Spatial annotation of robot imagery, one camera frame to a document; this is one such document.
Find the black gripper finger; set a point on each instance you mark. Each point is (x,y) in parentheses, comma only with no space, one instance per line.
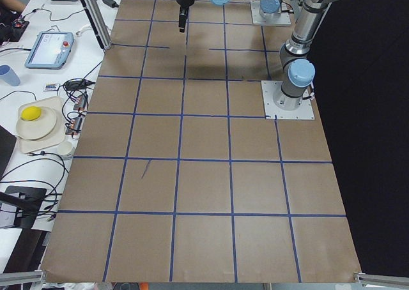
(182,18)

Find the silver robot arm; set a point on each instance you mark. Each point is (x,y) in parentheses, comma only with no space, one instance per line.
(298,72)
(269,8)

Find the black power adapter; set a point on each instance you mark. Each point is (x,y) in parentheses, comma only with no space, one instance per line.
(111,3)

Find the beige tray with plates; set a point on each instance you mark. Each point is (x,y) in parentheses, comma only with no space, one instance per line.
(46,131)

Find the white paper cup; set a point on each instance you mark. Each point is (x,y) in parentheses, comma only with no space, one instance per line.
(66,150)

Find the yellow lemon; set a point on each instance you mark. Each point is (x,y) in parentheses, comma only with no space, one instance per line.
(31,113)

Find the blue plastic cup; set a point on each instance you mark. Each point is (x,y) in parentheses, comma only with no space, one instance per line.
(8,75)

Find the aluminium frame post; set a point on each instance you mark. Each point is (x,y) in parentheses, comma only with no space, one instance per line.
(97,23)

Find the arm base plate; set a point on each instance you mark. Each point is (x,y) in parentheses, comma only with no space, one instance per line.
(282,19)
(279,106)

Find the black camera stand base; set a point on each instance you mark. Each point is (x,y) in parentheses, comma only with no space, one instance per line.
(20,206)

